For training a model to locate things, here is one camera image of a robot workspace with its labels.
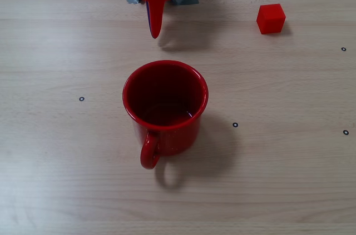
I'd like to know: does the red enamel mug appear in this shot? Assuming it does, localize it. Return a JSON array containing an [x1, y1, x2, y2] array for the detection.
[[122, 59, 209, 171]]

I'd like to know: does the red cube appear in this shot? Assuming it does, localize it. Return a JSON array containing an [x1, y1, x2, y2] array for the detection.
[[255, 3, 287, 35]]

